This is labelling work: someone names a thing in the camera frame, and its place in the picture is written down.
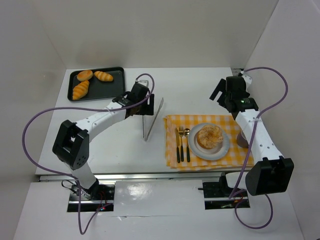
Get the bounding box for metal tongs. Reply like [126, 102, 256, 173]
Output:
[141, 79, 165, 143]

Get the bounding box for large sugared bread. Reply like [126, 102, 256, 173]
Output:
[197, 124, 224, 150]

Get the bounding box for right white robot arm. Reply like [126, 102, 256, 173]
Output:
[210, 76, 294, 196]

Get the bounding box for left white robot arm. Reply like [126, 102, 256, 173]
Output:
[52, 82, 155, 196]

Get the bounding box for striped bread roll upper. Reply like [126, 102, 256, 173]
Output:
[94, 71, 114, 82]

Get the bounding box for striped bread roll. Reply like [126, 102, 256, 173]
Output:
[94, 71, 114, 82]
[72, 80, 90, 101]

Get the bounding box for round bread bun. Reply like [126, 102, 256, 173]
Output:
[76, 69, 93, 82]

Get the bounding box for striped bread roll lower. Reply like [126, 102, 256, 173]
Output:
[72, 80, 90, 101]

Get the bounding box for yellow checkered cloth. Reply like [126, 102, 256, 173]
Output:
[163, 114, 248, 171]

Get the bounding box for black baking tray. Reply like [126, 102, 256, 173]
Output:
[67, 66, 126, 102]

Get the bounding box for grey mug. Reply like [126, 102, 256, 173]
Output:
[236, 130, 249, 149]

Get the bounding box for white blue-rimmed plate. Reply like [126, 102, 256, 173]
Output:
[188, 122, 230, 161]

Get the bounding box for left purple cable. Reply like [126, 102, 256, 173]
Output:
[21, 73, 156, 235]

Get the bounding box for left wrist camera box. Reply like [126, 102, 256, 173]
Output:
[135, 79, 150, 88]

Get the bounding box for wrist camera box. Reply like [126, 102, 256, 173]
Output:
[135, 79, 150, 88]
[237, 70, 252, 90]

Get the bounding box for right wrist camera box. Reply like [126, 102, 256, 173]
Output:
[237, 70, 252, 90]

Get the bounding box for gold knife black handle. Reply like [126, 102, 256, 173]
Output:
[175, 128, 181, 164]

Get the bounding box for gold fork black handle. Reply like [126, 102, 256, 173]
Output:
[178, 126, 184, 162]

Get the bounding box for gold spoon black handle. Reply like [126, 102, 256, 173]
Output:
[183, 128, 191, 163]

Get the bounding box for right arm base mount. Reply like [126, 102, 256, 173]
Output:
[198, 173, 250, 210]

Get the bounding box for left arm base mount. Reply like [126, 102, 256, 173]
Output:
[61, 180, 116, 213]

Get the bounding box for aluminium rail front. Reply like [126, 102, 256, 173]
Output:
[37, 169, 226, 183]

